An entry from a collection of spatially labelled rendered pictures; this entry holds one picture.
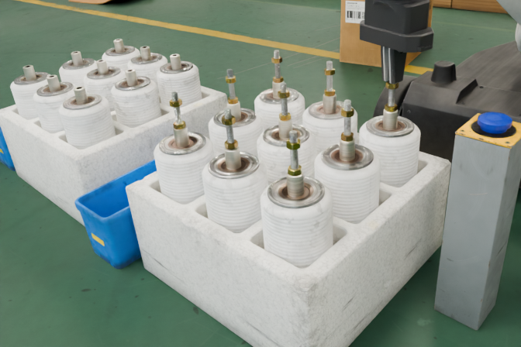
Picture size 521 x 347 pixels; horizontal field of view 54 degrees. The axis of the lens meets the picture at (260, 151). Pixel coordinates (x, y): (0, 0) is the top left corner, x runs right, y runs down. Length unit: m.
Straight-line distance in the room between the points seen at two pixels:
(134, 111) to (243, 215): 0.45
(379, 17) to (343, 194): 0.26
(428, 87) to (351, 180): 0.46
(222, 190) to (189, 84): 0.48
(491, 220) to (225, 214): 0.36
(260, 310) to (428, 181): 0.33
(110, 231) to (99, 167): 0.16
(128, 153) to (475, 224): 0.66
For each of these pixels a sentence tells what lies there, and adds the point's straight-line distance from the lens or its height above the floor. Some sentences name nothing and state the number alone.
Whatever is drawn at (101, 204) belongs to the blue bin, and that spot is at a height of 0.09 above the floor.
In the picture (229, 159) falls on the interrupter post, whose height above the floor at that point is 0.27.
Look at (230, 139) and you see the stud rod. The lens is 0.72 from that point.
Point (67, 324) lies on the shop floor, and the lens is 0.93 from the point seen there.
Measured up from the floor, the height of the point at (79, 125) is 0.22.
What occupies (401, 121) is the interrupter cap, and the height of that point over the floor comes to 0.25.
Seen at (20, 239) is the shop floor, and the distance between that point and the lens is 1.17.
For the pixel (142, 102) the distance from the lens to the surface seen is 1.09.
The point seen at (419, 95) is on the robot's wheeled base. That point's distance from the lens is 1.12.
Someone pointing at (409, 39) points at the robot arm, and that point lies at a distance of 0.74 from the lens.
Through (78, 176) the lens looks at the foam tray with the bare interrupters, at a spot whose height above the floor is 0.14.
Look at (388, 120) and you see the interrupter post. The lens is 0.83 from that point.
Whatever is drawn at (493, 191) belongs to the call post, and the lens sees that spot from 0.72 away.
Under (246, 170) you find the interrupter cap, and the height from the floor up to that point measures 0.25.
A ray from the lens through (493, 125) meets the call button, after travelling 0.69.
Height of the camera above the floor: 0.62
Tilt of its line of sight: 28 degrees down
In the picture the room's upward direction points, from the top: 5 degrees counter-clockwise
